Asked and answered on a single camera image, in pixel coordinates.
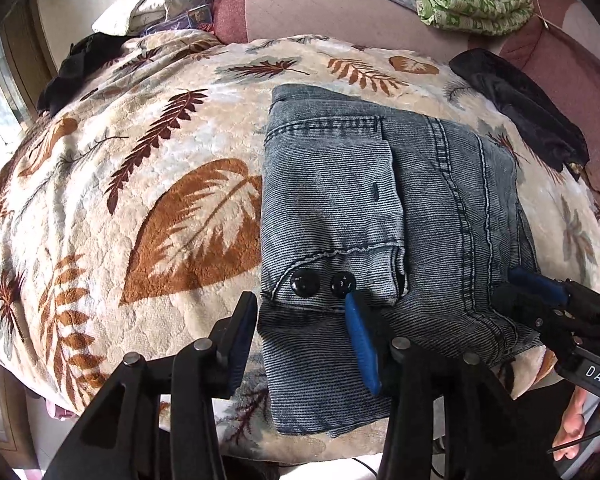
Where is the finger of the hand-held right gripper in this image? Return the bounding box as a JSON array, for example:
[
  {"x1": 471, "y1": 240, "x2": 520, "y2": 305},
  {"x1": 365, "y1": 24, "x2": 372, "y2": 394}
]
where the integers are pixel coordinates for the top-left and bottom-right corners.
[
  {"x1": 492, "y1": 284, "x2": 556, "y2": 333},
  {"x1": 509, "y1": 266, "x2": 581, "y2": 311}
]

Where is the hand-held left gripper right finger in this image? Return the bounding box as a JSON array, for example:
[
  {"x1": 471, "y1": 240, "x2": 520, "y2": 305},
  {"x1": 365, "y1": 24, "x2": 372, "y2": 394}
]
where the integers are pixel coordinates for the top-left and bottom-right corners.
[{"x1": 344, "y1": 291, "x2": 561, "y2": 480}]

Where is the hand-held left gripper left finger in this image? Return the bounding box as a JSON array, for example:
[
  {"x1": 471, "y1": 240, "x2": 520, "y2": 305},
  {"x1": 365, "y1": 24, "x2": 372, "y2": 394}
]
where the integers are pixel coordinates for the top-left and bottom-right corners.
[{"x1": 42, "y1": 291, "x2": 259, "y2": 480}]

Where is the blue denim jacket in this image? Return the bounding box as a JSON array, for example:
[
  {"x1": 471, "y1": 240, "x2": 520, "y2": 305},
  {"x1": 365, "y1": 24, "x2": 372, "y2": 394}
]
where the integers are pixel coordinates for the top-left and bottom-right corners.
[{"x1": 257, "y1": 82, "x2": 553, "y2": 438}]

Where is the person's right hand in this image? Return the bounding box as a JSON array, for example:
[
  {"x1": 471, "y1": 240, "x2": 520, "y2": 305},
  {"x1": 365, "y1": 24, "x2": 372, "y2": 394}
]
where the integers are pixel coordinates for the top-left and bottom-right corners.
[{"x1": 552, "y1": 387, "x2": 600, "y2": 466}]

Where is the black shiny garment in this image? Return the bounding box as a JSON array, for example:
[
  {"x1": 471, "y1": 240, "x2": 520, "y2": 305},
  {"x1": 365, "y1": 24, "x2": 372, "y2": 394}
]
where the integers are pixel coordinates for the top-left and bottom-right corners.
[{"x1": 449, "y1": 48, "x2": 591, "y2": 173}]

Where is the pink object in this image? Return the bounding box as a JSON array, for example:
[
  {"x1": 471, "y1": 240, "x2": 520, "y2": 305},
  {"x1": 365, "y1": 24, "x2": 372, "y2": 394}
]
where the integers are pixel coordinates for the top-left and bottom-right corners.
[{"x1": 44, "y1": 397, "x2": 78, "y2": 421}]

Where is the leaf printed blanket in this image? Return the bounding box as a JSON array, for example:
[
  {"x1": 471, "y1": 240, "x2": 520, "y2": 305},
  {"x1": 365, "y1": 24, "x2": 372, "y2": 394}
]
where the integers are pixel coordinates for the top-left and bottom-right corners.
[{"x1": 0, "y1": 34, "x2": 600, "y2": 466}]

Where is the black crumpled cloth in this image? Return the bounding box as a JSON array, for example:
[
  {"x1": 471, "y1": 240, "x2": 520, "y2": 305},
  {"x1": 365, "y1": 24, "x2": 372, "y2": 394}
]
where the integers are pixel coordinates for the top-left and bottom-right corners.
[{"x1": 36, "y1": 34, "x2": 131, "y2": 117}]

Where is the purple printed item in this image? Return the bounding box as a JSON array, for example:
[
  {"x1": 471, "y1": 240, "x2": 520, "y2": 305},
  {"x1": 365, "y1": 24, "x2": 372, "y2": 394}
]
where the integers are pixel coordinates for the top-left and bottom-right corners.
[{"x1": 145, "y1": 7, "x2": 216, "y2": 36}]

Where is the pink sofa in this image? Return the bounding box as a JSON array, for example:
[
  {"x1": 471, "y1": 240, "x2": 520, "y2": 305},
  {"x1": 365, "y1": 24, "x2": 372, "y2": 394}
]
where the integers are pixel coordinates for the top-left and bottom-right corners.
[{"x1": 211, "y1": 0, "x2": 600, "y2": 161}]

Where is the white pillow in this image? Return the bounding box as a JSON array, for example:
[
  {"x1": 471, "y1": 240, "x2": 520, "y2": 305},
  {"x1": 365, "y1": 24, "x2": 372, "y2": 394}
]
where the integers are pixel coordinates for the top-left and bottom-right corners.
[{"x1": 91, "y1": 0, "x2": 191, "y2": 36}]

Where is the black cable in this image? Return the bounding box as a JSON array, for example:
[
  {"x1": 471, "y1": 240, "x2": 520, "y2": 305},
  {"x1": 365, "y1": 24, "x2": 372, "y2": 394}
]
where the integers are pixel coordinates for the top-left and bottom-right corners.
[{"x1": 547, "y1": 420, "x2": 600, "y2": 456}]

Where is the white cable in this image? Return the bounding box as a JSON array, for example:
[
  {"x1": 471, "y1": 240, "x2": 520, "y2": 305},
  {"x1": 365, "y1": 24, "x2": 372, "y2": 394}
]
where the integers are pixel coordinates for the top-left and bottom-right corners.
[{"x1": 532, "y1": 0, "x2": 566, "y2": 31}]

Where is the wooden window frame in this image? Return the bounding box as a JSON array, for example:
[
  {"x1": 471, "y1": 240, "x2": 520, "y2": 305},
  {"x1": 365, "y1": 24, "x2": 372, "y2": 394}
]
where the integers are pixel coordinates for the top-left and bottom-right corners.
[{"x1": 0, "y1": 0, "x2": 56, "y2": 126}]

